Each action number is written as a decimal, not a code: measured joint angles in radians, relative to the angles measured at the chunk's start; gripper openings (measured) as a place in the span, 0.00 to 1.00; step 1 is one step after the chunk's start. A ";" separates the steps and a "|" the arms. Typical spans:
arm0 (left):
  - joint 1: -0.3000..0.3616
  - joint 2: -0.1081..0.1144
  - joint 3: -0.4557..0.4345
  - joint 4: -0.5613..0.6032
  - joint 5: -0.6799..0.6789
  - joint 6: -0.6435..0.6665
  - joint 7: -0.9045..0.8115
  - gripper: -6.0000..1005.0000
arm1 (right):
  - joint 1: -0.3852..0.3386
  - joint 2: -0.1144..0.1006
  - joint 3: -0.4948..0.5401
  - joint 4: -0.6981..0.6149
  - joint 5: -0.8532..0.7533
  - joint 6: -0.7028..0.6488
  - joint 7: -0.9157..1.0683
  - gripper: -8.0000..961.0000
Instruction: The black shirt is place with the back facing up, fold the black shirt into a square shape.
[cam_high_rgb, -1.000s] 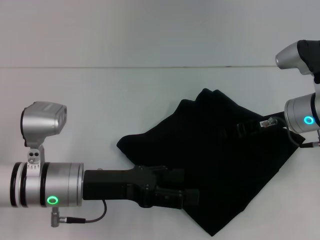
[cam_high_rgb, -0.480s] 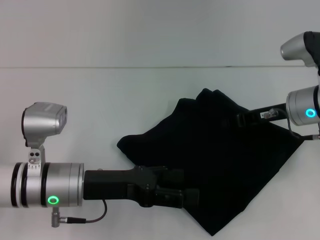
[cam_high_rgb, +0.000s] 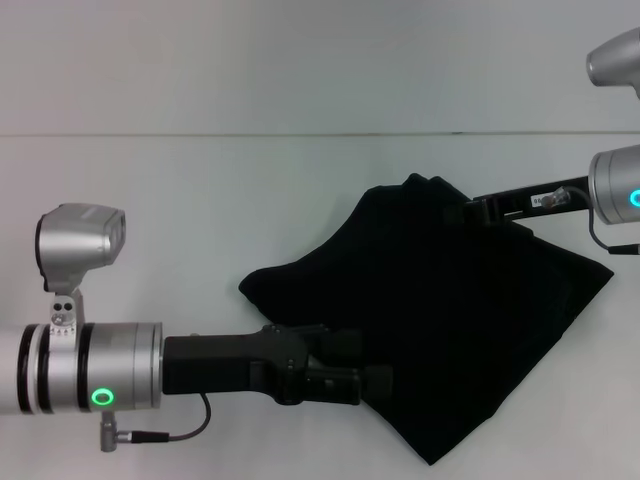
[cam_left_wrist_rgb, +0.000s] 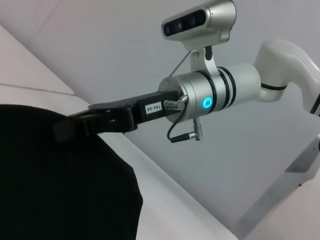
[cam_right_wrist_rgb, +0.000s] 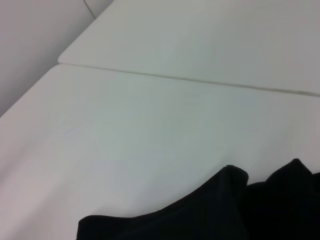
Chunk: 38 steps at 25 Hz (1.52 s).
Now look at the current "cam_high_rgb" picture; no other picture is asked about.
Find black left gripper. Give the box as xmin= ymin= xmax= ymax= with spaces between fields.
xmin=162 ymin=323 xmax=396 ymax=407

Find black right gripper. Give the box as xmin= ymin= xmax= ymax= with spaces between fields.
xmin=441 ymin=174 xmax=593 ymax=228

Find black t-shirt with white print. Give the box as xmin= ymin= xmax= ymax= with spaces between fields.
xmin=237 ymin=172 xmax=615 ymax=467

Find right arm cable with plug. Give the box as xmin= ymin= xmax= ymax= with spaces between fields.
xmin=542 ymin=185 xmax=640 ymax=257

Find arm cable with plug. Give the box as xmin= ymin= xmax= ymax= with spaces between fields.
xmin=98 ymin=392 xmax=212 ymax=453
xmin=542 ymin=185 xmax=640 ymax=257

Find left arm cable with plug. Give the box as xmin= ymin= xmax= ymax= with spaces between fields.
xmin=98 ymin=392 xmax=212 ymax=453

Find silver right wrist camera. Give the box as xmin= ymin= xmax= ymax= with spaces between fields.
xmin=584 ymin=27 xmax=640 ymax=102

